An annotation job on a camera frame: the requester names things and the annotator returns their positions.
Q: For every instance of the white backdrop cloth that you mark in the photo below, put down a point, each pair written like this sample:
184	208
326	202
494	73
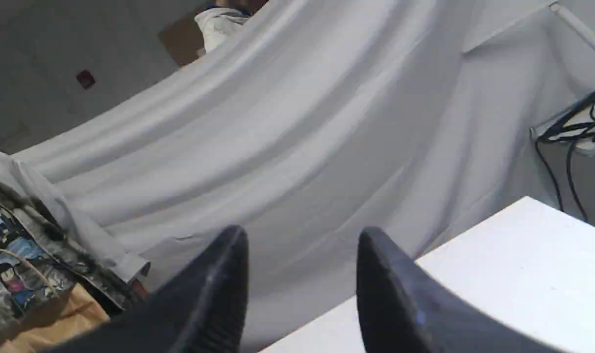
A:
320	118

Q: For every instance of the white side shelf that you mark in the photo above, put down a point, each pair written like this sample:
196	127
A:
578	129

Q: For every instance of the brown paper bag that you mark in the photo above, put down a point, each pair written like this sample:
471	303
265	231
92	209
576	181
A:
72	314

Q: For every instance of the red floor marker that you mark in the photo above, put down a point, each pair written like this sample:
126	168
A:
85	79

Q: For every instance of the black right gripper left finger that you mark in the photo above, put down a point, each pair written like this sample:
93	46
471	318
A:
201	310

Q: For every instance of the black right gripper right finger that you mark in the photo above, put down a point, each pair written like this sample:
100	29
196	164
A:
402	309

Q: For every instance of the brown cardboard piece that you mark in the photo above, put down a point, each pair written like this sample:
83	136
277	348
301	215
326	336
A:
204	29

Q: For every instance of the person in patterned shirt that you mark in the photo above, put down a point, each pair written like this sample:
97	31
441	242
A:
49	248

